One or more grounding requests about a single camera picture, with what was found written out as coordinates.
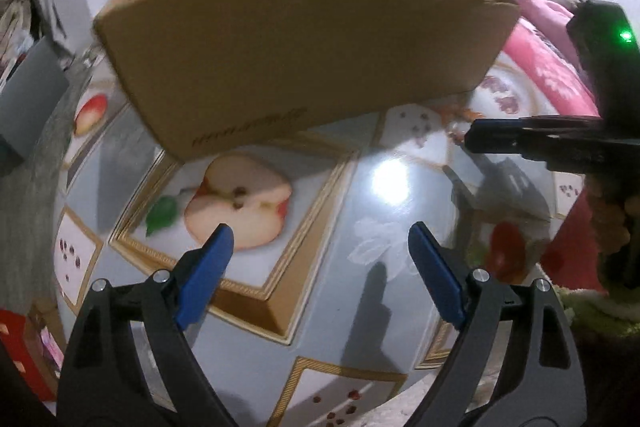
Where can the pink floral blanket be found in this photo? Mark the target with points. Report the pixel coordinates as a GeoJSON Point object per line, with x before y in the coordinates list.
{"type": "Point", "coordinates": [540, 57]}

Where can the cardboard box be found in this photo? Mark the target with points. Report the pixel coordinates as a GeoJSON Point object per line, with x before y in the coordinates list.
{"type": "Point", "coordinates": [300, 57]}

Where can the fruit-print tablecloth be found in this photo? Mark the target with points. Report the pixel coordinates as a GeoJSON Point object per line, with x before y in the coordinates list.
{"type": "Point", "coordinates": [350, 232]}

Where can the red box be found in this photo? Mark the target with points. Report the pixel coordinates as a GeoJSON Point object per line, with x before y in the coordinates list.
{"type": "Point", "coordinates": [22, 352]}

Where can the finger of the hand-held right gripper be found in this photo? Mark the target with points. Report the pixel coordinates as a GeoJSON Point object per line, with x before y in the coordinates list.
{"type": "Point", "coordinates": [525, 136]}

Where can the yellow-green fleece garment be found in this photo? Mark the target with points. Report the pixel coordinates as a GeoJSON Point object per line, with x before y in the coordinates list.
{"type": "Point", "coordinates": [600, 312]}

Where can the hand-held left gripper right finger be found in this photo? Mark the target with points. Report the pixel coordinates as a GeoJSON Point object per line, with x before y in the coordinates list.
{"type": "Point", "coordinates": [435, 277]}

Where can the grey box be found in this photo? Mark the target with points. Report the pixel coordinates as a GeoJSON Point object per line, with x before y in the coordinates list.
{"type": "Point", "coordinates": [30, 92]}

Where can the red cloth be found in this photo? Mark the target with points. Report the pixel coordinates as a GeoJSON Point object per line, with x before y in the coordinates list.
{"type": "Point", "coordinates": [570, 252]}

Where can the person's right hand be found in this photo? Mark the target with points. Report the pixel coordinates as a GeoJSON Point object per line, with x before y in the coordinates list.
{"type": "Point", "coordinates": [607, 217]}

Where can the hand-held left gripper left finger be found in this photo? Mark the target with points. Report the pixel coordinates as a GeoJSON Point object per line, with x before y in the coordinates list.
{"type": "Point", "coordinates": [207, 277]}

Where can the pile of pale clothes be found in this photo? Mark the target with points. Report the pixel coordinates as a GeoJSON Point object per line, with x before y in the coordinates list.
{"type": "Point", "coordinates": [12, 22]}

